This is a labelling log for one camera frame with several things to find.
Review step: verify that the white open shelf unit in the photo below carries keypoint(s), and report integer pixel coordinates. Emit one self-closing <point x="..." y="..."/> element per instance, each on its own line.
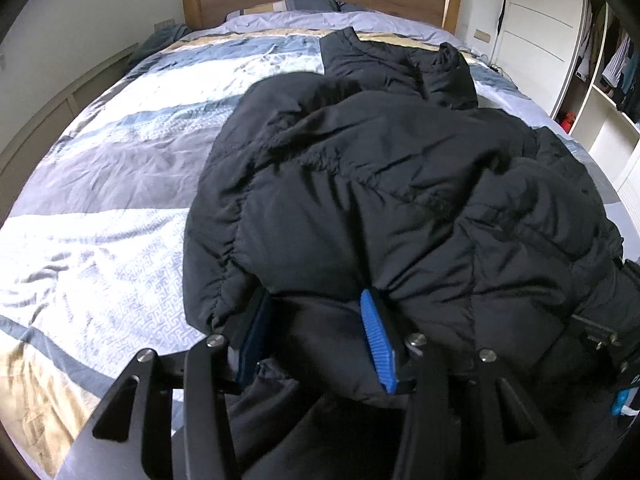
<point x="607" y="125"/>

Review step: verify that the grey wall socket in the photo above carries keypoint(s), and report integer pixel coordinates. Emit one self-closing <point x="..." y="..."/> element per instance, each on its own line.
<point x="164" y="23"/>

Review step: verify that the red item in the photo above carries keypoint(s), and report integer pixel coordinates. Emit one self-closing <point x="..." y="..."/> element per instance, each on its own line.
<point x="567" y="121"/>

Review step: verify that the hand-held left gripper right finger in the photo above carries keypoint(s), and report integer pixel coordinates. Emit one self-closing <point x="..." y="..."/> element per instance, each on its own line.
<point x="379" y="340"/>

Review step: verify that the hanging clothes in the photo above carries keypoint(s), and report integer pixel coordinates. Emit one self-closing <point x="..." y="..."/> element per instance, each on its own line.
<point x="612" y="57"/>

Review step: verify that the dark grey cloth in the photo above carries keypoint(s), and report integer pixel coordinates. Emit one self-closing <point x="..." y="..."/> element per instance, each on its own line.
<point x="160" y="37"/>

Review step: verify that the grey-blue pillow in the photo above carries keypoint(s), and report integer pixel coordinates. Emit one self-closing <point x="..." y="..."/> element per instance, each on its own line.
<point x="300" y="2"/>

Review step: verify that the striped duvet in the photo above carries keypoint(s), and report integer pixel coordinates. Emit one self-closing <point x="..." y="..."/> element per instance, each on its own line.
<point x="125" y="170"/>

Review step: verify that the beige wall socket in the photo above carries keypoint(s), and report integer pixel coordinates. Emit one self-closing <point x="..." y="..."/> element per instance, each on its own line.
<point x="482" y="35"/>

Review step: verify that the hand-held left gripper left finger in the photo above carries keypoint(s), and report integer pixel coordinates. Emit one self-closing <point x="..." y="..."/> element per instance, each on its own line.
<point x="254" y="332"/>

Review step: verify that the black puffer jacket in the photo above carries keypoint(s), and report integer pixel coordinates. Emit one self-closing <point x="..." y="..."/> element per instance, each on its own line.
<point x="380" y="200"/>

